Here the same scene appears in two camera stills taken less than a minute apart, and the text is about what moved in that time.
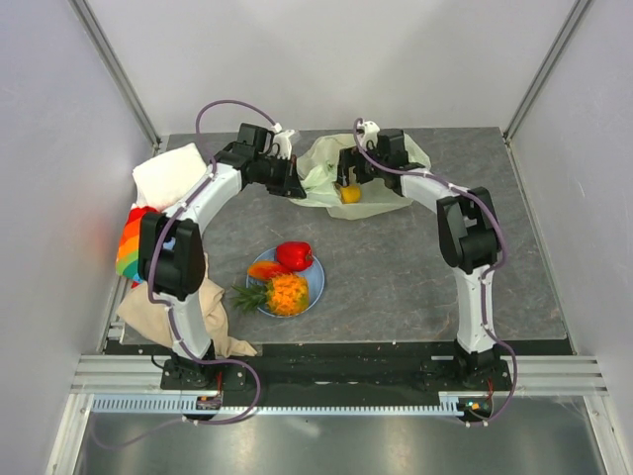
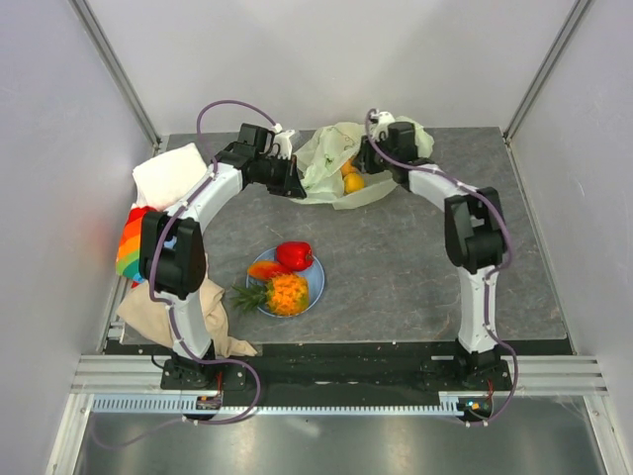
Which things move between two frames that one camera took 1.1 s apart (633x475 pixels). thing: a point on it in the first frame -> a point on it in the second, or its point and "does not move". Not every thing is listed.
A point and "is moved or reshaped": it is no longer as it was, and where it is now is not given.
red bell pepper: x=295 y=255 does not move
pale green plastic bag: x=318 y=165 is moved or reshaped
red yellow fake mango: x=266 y=269 does not move
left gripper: x=291 y=184 does not move
